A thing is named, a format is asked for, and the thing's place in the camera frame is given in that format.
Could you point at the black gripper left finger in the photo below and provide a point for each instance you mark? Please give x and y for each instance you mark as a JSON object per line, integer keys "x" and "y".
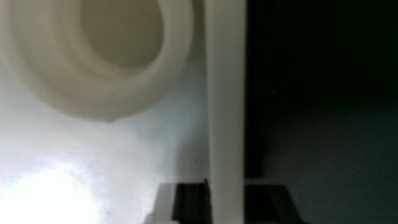
{"x": 193, "y": 208}

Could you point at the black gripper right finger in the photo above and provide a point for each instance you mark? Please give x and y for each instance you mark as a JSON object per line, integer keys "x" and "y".
{"x": 269, "y": 205}

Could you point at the white square tabletop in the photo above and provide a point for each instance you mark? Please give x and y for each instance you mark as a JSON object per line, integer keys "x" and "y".
{"x": 122, "y": 109}

